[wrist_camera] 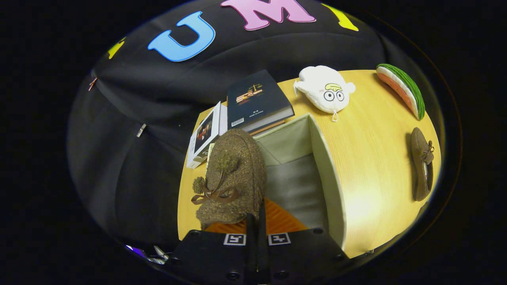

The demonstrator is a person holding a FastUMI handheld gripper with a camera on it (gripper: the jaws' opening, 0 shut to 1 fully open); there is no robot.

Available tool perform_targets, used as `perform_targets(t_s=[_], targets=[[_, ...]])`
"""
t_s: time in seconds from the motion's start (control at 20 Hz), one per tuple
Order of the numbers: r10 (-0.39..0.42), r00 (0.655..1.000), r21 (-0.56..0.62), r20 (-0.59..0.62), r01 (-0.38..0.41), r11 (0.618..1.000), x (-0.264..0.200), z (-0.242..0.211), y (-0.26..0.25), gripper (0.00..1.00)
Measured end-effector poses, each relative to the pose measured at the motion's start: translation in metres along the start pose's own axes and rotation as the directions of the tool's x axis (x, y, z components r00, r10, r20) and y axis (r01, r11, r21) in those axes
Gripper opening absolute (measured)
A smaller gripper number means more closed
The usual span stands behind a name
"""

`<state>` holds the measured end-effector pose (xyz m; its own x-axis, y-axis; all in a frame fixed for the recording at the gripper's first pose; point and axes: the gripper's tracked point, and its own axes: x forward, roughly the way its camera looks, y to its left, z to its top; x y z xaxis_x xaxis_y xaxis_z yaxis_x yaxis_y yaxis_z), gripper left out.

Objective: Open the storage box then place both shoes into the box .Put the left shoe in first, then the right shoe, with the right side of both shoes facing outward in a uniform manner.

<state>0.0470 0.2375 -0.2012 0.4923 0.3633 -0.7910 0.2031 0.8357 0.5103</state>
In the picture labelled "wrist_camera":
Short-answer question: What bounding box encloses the black backdrop cloth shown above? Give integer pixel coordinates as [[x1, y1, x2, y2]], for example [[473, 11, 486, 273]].
[[65, 0, 436, 254]]

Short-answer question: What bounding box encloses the white plush toy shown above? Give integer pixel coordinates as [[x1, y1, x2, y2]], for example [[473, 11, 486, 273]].
[[293, 65, 356, 122]]

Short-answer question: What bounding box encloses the white picture-cover book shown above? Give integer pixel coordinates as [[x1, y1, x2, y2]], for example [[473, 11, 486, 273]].
[[186, 101, 229, 170]]

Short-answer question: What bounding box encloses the watermelon slice plush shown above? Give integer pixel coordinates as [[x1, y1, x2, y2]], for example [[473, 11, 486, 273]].
[[375, 63, 427, 121]]

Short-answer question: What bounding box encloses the grey fabric storage box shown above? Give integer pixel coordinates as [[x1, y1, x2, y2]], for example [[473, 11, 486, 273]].
[[253, 113, 347, 249]]

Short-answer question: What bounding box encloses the dark hardcover book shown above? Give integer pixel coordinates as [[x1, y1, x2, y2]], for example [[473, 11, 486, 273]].
[[227, 70, 295, 133]]

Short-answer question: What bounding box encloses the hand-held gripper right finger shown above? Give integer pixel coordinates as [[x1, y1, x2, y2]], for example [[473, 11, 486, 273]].
[[257, 197, 350, 285]]

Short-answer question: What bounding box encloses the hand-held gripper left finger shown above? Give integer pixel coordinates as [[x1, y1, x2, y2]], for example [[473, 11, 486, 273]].
[[168, 214, 259, 285]]

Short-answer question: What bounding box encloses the brown fuzzy shoe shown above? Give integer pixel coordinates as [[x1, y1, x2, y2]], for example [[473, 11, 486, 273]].
[[410, 127, 435, 202], [191, 129, 267, 231]]

